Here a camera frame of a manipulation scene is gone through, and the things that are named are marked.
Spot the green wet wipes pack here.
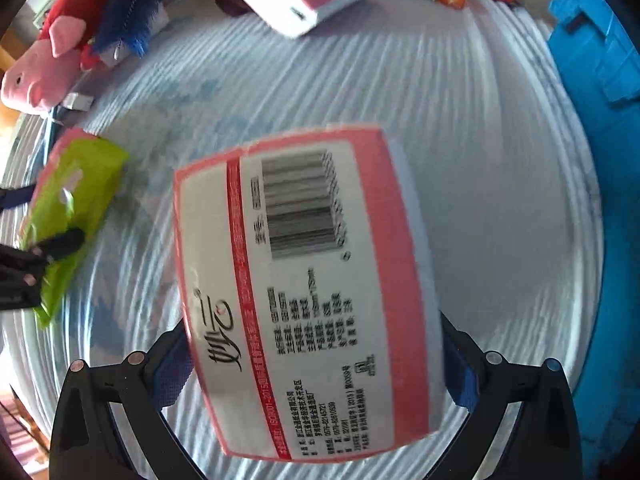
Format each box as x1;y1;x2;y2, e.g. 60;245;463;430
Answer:
20;128;128;330

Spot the pink white tissue pack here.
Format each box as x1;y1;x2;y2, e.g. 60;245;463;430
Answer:
174;125;445;463

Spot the pig plush red dress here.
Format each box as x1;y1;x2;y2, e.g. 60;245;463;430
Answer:
1;0;107;115

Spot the blue plastic storage bin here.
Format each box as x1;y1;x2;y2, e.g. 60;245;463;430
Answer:
549;0;639;479

